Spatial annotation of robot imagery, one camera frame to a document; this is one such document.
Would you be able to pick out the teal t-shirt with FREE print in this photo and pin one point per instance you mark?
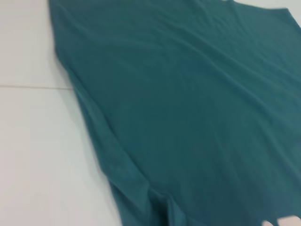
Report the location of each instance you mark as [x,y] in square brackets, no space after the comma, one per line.
[176,106]

